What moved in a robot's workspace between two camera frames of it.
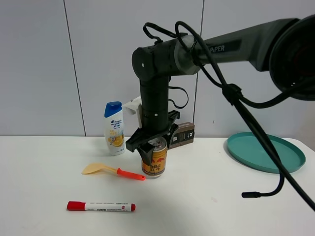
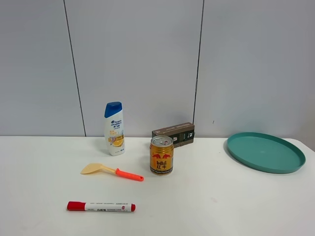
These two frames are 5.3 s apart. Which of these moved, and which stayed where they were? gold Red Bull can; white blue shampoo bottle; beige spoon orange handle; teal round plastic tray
Moved: gold Red Bull can
Stayed: white blue shampoo bottle; beige spoon orange handle; teal round plastic tray
